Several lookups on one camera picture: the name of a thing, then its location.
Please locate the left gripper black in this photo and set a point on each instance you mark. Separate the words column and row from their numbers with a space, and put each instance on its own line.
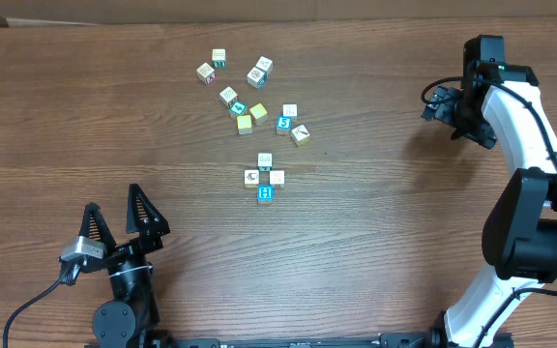
column 127, row 246

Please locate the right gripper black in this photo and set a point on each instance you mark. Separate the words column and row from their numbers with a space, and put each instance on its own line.
column 451, row 108

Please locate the block with yellow side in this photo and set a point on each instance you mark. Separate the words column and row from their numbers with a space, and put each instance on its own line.
column 251, row 178

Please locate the wooden block green side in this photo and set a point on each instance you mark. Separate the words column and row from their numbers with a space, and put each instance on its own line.
column 265, row 162

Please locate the wooden block red drawing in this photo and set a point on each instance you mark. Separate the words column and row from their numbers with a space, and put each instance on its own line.
column 277, row 179

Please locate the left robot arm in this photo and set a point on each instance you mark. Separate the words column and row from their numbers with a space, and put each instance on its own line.
column 131, row 318

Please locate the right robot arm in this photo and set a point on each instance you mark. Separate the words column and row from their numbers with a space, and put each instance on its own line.
column 499, row 104

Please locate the yellow top block left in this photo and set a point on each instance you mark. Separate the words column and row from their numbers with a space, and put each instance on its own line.
column 244, row 124

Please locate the block with tool drawing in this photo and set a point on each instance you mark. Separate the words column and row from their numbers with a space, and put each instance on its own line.
column 300, row 135

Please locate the green top number block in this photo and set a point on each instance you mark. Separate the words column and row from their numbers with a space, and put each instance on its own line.
column 237, row 109

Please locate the wooden block near centre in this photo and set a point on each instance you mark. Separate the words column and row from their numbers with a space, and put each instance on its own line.
column 228, row 96

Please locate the plain wooden block right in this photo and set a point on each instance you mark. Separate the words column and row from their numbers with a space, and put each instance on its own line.
column 290, row 111

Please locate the plain wooden block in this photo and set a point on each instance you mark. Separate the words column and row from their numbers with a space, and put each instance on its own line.
column 290, row 111
column 265, row 64

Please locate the block with red side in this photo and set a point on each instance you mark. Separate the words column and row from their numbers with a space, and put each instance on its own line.
column 206, row 73

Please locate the blue top 5 block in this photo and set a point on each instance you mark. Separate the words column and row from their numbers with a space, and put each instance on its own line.
column 283, row 125

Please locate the yellow top block right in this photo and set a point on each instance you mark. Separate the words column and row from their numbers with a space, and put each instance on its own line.
column 258, row 113

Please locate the block with green R side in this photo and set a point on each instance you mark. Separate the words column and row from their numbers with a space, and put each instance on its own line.
column 219, row 58

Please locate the block with blue side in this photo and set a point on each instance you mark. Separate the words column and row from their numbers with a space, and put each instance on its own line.
column 256, row 78

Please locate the far plain wooden block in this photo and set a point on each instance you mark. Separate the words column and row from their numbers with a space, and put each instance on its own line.
column 265, row 64

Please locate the cardboard backdrop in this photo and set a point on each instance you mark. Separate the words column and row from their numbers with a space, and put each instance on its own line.
column 88, row 12

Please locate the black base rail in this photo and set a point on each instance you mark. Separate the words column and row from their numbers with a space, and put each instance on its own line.
column 384, row 340

